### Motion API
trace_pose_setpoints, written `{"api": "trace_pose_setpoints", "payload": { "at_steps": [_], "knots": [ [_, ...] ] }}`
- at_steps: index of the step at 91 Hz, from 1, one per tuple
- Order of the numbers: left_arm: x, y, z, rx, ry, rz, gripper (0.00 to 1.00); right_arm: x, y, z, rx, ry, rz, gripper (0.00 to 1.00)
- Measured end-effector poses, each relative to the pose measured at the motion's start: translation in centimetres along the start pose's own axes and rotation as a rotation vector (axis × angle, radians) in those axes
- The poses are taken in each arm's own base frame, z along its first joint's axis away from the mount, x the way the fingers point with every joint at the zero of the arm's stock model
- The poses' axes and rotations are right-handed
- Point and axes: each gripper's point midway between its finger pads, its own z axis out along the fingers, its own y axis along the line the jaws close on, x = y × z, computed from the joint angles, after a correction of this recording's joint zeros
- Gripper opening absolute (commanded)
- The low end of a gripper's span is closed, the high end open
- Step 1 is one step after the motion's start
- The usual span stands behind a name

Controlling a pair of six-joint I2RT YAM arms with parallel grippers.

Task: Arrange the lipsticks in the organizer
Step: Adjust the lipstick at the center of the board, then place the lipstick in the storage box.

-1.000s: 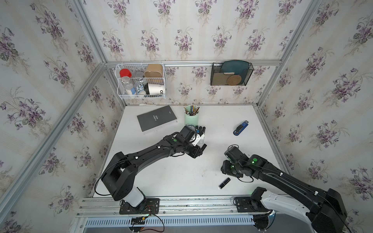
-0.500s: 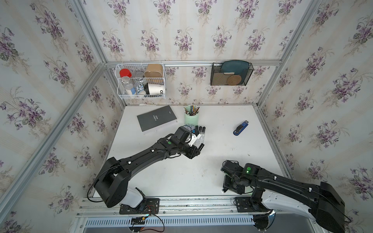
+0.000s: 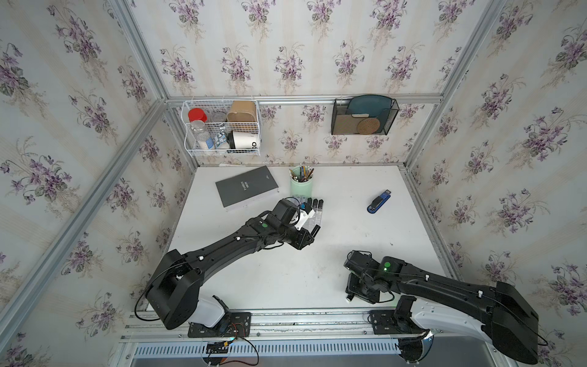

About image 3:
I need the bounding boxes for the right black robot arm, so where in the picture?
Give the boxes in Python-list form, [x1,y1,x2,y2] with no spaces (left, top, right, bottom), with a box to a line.
[344,251,539,365]

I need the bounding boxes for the clear plastic bottle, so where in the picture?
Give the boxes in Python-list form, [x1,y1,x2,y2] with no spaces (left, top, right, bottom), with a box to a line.
[190,120,214,151]

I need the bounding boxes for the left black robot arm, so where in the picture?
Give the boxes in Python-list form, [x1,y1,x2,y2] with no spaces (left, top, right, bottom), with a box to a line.
[144,212,320,330]

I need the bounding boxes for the teal plate in organizer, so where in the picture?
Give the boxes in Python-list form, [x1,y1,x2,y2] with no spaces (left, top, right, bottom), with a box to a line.
[347,94,394,135]

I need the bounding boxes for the white wire wall basket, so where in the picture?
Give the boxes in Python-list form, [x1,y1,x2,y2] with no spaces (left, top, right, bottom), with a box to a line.
[180,99,261,157]

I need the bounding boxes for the dark grey notebook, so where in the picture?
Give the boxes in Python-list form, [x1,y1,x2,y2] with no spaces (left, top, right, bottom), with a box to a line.
[216,166,279,209]

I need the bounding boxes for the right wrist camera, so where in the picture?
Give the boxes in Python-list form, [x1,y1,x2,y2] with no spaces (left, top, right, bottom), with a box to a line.
[344,250,380,276]

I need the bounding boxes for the green pen cup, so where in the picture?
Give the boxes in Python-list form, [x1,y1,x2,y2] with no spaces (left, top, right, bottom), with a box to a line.
[290,165,314,198]

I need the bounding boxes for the blue black stapler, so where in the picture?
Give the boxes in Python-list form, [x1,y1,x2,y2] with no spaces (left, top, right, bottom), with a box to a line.
[367,190,391,214]

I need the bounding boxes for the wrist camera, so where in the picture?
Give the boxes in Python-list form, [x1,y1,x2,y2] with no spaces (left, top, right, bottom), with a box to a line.
[344,250,380,276]
[271,197,316,229]

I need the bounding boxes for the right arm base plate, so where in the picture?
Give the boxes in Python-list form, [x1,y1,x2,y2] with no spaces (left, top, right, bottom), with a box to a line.
[368,309,430,336]

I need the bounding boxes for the round woven coaster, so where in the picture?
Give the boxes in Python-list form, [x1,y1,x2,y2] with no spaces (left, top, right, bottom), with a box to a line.
[356,117,381,135]

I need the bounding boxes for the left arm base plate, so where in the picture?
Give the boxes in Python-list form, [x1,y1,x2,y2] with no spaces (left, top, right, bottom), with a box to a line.
[187,312,252,338]

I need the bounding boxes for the clear acrylic lipstick organizer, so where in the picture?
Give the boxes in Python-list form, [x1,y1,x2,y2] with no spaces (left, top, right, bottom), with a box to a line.
[295,204,323,232]

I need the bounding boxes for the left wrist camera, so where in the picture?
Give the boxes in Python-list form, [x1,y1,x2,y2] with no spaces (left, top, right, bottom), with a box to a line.
[271,197,316,229]

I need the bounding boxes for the white cylindrical cup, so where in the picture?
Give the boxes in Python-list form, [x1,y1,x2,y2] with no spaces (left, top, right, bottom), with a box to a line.
[227,131,260,150]

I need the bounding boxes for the black mesh wall organizer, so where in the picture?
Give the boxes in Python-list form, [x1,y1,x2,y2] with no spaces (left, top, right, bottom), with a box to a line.
[331,97,400,136]

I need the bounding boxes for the red lidded jar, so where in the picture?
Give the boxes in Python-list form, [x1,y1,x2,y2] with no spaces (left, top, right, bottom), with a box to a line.
[187,108,208,122]

